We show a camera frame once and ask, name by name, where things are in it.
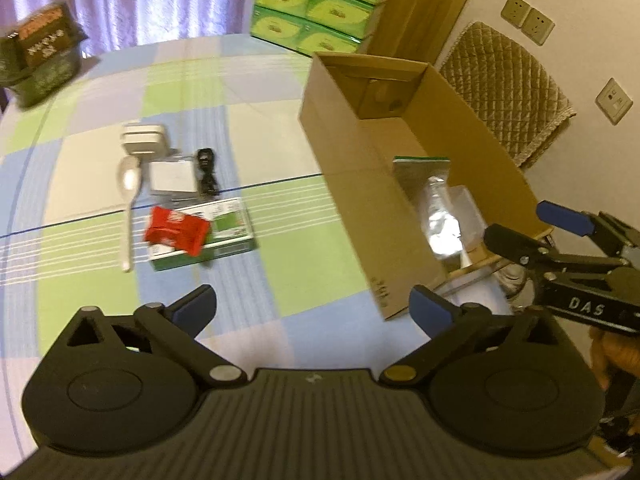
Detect wooden door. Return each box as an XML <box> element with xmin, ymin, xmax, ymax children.
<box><xmin>368</xmin><ymin>0</ymin><xmax>466</xmax><ymax>64</ymax></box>

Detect white device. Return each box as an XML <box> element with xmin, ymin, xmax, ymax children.
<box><xmin>149</xmin><ymin>159</ymin><xmax>198</xmax><ymax>195</ymax></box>

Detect wall power sockets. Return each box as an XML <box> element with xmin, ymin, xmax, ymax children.
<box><xmin>500</xmin><ymin>0</ymin><xmax>555</xmax><ymax>46</ymax></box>

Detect person's hand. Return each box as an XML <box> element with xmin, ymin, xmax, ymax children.
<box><xmin>589</xmin><ymin>327</ymin><xmax>639</xmax><ymax>390</ymax></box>

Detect dark green food container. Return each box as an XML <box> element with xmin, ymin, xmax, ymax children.
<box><xmin>1</xmin><ymin>1</ymin><xmax>87</xmax><ymax>108</ymax></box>

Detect quilted brown chair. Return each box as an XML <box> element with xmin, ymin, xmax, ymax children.
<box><xmin>439</xmin><ymin>22</ymin><xmax>576</xmax><ymax>170</ymax></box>

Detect red snack packet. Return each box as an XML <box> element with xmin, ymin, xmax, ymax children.
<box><xmin>144</xmin><ymin>206</ymin><xmax>210</xmax><ymax>257</ymax></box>

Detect silver foil bag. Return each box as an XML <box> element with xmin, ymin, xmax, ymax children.
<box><xmin>392</xmin><ymin>156</ymin><xmax>465</xmax><ymax>270</ymax></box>

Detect black coiled cable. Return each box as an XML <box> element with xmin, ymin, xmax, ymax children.
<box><xmin>194</xmin><ymin>147</ymin><xmax>222</xmax><ymax>198</ymax></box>

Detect stack of green tissue packs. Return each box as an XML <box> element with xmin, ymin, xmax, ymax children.
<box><xmin>250</xmin><ymin>0</ymin><xmax>387</xmax><ymax>56</ymax></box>

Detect white plastic spoon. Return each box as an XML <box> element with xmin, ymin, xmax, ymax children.
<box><xmin>117</xmin><ymin>155</ymin><xmax>142</xmax><ymax>273</ymax></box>

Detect large cardboard box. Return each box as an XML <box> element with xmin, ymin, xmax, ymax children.
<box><xmin>299</xmin><ymin>53</ymin><xmax>552</xmax><ymax>318</ymax></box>

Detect single wall socket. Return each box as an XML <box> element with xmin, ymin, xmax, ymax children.
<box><xmin>596</xmin><ymin>78</ymin><xmax>634</xmax><ymax>126</ymax></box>

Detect green white carton box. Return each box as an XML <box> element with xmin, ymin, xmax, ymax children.
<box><xmin>143</xmin><ymin>197</ymin><xmax>256</xmax><ymax>271</ymax></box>

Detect white night light plug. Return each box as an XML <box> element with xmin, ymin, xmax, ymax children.
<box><xmin>120</xmin><ymin>122</ymin><xmax>170</xmax><ymax>158</ymax></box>

